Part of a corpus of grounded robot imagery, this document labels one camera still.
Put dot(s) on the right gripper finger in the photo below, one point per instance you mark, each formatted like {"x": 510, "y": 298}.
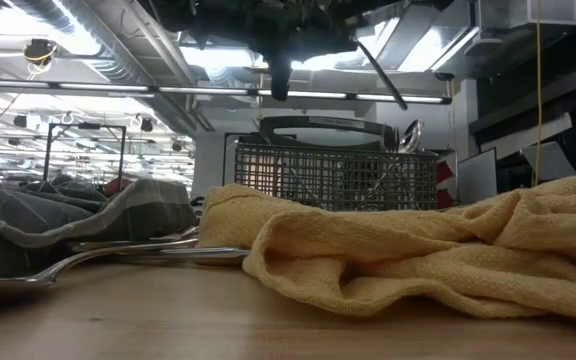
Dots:
{"x": 383, "y": 75}
{"x": 279, "y": 77}

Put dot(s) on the silver metal spoon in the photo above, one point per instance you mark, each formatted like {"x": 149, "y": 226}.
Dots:
{"x": 8, "y": 287}
{"x": 413, "y": 135}

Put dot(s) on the yellow terry cloth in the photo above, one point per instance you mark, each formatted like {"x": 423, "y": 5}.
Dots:
{"x": 418, "y": 250}

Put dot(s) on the long ceiling light strip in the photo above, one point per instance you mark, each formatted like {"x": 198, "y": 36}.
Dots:
{"x": 408, "y": 98}

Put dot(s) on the grey mesh cutlery basket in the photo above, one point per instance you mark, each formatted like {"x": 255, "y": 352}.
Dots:
{"x": 338, "y": 175}

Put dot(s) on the red background object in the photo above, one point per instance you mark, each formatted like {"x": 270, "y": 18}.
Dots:
{"x": 118, "y": 186}
{"x": 445, "y": 172}

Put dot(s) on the white upright panel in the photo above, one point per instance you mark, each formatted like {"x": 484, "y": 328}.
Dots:
{"x": 478, "y": 177}

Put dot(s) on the black overhead rack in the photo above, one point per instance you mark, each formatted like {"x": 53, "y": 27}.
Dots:
{"x": 518, "y": 120}

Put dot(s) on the white ceiling box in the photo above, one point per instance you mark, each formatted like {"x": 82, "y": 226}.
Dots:
{"x": 518, "y": 12}

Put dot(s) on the grey tilted panel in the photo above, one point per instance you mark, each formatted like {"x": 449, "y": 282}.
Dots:
{"x": 550, "y": 162}

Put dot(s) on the grey checked cloth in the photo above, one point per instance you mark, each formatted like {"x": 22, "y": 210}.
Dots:
{"x": 133, "y": 215}

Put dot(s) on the person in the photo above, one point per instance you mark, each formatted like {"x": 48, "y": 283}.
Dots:
{"x": 63, "y": 179}

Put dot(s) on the black background frame stand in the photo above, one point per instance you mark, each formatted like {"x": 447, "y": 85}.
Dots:
{"x": 123, "y": 150}

